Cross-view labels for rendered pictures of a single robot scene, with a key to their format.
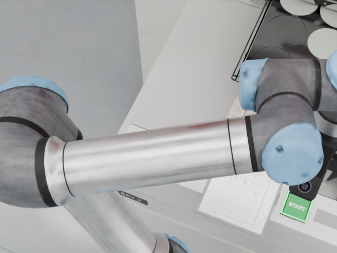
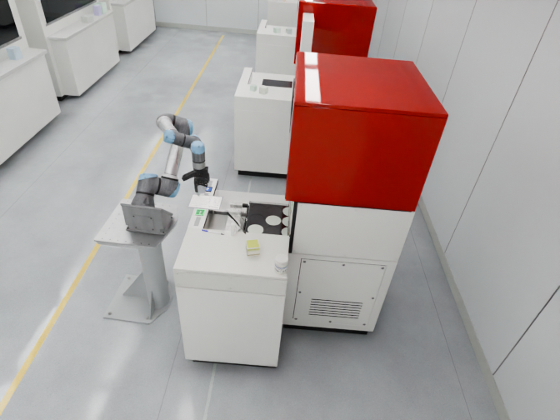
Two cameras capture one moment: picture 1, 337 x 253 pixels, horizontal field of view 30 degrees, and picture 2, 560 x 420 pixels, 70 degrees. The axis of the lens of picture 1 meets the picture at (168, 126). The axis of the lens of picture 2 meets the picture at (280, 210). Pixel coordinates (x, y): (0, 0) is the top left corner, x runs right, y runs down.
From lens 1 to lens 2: 2.28 m
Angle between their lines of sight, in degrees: 45
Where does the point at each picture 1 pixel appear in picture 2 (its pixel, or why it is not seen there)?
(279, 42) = (267, 209)
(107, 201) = (173, 152)
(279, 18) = (279, 207)
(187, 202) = not seen: hidden behind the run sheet
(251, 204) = (197, 203)
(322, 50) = (270, 219)
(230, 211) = (194, 200)
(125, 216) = (172, 160)
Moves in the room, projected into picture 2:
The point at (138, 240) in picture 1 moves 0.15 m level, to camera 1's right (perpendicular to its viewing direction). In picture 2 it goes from (169, 167) to (174, 179)
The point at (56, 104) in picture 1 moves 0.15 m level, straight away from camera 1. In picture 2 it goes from (185, 126) to (205, 121)
